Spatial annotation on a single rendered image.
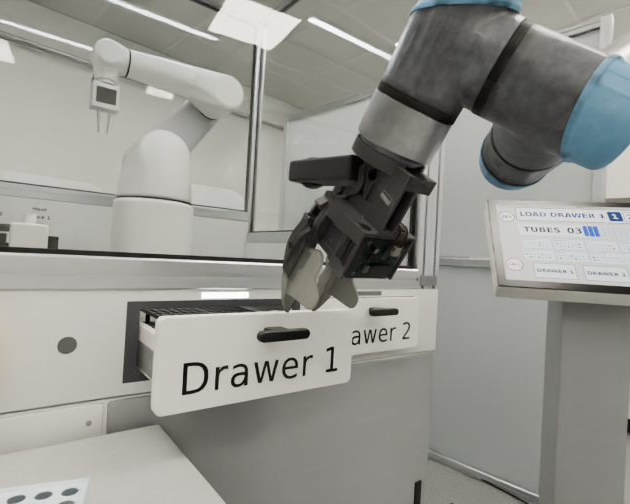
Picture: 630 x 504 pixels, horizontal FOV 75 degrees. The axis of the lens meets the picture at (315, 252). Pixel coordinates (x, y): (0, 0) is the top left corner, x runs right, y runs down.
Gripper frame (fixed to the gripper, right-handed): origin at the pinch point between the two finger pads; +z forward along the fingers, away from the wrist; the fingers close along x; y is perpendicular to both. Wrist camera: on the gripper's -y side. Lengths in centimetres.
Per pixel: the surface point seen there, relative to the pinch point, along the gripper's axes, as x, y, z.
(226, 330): -6.2, -2.7, 7.6
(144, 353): -12.6, -9.2, 17.7
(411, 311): 43.6, -12.4, 15.7
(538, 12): 262, -188, -94
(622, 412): 96, 21, 21
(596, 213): 97, -14, -15
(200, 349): -9.4, -1.5, 9.2
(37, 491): -25.1, 8.1, 14.0
